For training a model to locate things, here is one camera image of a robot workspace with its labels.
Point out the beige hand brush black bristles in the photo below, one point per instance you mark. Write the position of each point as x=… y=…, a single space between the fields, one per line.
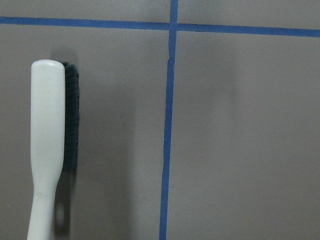
x=54 y=137

